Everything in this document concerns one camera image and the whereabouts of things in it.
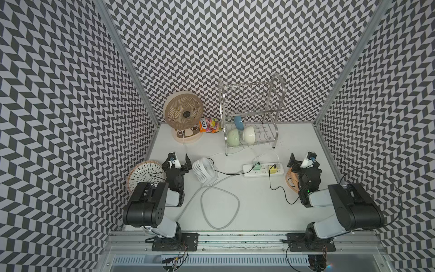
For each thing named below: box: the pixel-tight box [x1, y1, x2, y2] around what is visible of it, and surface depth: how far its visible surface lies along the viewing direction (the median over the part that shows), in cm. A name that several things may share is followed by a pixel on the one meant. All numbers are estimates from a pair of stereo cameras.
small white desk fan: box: [192, 157, 219, 185], surface depth 86 cm
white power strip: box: [242, 162, 285, 178], surface depth 95 cm
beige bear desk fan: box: [163, 90, 204, 144], surface depth 98 cm
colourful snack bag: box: [198, 117, 223, 134], surface depth 114 cm
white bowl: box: [243, 125, 256, 145], surface depth 98 cm
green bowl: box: [227, 128, 240, 147], surface depth 98 cm
